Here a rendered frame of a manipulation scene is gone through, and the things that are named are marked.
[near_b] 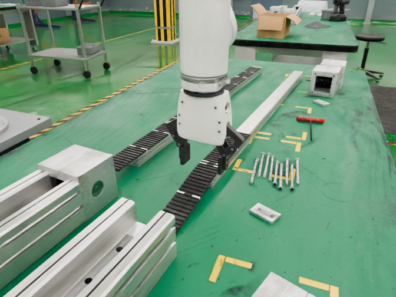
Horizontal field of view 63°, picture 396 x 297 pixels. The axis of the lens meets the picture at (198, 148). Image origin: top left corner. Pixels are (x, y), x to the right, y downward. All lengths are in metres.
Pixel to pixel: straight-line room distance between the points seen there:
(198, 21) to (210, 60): 0.06
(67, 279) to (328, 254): 0.39
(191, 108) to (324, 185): 0.34
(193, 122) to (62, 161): 0.25
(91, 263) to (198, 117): 0.30
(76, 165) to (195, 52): 0.29
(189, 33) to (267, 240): 0.36
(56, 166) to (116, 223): 0.19
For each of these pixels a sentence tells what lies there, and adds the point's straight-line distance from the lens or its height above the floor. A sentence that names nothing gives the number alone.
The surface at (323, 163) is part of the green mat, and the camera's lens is 0.83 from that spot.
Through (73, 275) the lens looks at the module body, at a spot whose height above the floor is 0.84.
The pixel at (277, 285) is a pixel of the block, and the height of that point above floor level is 0.87.
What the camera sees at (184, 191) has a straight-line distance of 0.64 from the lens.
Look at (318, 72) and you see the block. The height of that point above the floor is 0.87.
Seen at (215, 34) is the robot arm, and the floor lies 1.09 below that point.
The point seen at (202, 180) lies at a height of 0.81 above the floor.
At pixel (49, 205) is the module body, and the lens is 0.56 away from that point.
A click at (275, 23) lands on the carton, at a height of 0.88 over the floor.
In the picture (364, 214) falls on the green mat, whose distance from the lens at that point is 0.70.
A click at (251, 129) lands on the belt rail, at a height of 0.81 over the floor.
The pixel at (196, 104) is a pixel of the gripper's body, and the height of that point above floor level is 0.97.
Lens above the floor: 1.17
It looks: 28 degrees down
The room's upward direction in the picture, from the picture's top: straight up
